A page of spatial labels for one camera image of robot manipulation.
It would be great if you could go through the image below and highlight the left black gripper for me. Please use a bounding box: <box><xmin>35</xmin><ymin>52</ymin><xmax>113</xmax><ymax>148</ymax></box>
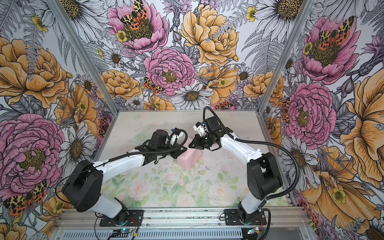
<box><xmin>157</xmin><ymin>140</ymin><xmax>187</xmax><ymax>159</ymax></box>

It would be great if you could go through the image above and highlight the purple wrapping paper sheet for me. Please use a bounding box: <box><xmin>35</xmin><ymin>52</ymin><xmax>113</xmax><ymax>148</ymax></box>
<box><xmin>177</xmin><ymin>138</ymin><xmax>203</xmax><ymax>171</ymax></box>

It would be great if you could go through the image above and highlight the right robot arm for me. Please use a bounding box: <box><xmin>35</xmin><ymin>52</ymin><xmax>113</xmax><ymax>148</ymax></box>
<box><xmin>189</xmin><ymin>134</ymin><xmax>283</xmax><ymax>225</ymax></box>

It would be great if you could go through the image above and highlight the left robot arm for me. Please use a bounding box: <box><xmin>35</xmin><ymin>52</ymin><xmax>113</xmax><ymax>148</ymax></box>
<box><xmin>62</xmin><ymin>144</ymin><xmax>187</xmax><ymax>226</ymax></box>

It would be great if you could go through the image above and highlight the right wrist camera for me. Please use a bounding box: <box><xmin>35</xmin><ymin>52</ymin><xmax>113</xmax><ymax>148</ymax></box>
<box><xmin>193</xmin><ymin>117</ymin><xmax>224</xmax><ymax>137</ymax></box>

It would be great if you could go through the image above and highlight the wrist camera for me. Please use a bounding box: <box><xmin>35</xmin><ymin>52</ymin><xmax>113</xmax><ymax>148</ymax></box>
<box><xmin>193</xmin><ymin>117</ymin><xmax>224</xmax><ymax>137</ymax></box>
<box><xmin>148</xmin><ymin>129</ymin><xmax>185</xmax><ymax>151</ymax></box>

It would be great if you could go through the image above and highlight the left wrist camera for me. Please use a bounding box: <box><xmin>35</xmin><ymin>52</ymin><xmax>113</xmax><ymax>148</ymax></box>
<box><xmin>148</xmin><ymin>129</ymin><xmax>185</xmax><ymax>151</ymax></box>

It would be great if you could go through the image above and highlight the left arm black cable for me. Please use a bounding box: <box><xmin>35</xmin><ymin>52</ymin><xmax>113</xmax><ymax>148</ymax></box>
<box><xmin>54</xmin><ymin>128</ymin><xmax>189</xmax><ymax>205</ymax></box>

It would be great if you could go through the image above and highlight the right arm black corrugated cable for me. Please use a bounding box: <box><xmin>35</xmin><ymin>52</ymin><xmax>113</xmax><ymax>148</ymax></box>
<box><xmin>203</xmin><ymin>106</ymin><xmax>300</xmax><ymax>201</ymax></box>

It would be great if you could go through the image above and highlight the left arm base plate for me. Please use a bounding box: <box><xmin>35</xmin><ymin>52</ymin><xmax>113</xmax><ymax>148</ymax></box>
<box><xmin>99</xmin><ymin>209</ymin><xmax>144</xmax><ymax>227</ymax></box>

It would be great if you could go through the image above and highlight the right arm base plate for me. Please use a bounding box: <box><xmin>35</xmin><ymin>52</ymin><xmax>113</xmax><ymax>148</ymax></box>
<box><xmin>224</xmin><ymin>209</ymin><xmax>267</xmax><ymax>226</ymax></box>

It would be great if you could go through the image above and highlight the aluminium front rail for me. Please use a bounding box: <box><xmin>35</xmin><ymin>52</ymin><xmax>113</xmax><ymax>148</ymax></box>
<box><xmin>54</xmin><ymin>206</ymin><xmax>311</xmax><ymax>230</ymax></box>

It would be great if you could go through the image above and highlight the white slotted cable duct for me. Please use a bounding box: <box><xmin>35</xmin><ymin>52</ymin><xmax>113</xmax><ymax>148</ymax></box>
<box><xmin>57</xmin><ymin>228</ymin><xmax>243</xmax><ymax>240</ymax></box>

